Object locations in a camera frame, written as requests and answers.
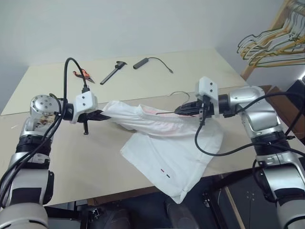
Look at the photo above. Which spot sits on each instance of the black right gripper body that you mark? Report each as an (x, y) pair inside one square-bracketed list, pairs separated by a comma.
[(205, 107)]

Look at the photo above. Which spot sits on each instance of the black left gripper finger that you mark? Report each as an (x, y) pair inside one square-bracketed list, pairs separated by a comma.
[(100, 118), (101, 113)]

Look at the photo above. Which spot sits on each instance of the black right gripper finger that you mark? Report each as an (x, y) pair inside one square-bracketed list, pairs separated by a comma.
[(191, 113), (190, 106)]

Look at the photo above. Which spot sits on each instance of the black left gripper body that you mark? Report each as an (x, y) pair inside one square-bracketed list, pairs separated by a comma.
[(85, 126)]

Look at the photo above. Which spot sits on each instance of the white cloth garment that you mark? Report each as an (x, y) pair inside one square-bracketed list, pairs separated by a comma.
[(171, 148)]

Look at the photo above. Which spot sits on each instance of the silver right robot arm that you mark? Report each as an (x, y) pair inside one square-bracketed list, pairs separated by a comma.
[(259, 114)]

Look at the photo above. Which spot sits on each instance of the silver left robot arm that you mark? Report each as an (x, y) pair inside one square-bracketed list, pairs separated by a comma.
[(28, 143)]

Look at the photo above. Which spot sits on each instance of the wooden hanger rack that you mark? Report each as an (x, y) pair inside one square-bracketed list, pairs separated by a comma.
[(274, 25)]

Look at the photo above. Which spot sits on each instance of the black caliper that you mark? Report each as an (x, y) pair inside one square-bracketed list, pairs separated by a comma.
[(112, 74)]

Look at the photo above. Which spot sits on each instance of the brown wooden furniture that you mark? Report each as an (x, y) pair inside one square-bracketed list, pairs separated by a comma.
[(282, 105)]

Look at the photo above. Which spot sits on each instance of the dark rounded shape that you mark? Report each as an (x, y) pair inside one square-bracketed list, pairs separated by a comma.
[(118, 219), (181, 214)]

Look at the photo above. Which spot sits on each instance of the wooden stick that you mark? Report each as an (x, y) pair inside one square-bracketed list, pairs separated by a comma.
[(234, 210)]

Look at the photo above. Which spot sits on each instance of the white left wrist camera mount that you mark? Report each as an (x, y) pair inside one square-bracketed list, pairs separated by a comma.
[(84, 102)]

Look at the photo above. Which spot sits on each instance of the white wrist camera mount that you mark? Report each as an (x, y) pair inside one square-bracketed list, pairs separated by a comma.
[(207, 87), (84, 102)]

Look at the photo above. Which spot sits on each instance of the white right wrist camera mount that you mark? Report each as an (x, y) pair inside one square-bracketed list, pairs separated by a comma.
[(207, 87)]

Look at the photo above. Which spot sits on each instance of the black metal table frame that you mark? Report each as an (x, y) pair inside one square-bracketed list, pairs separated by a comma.
[(209, 202)]

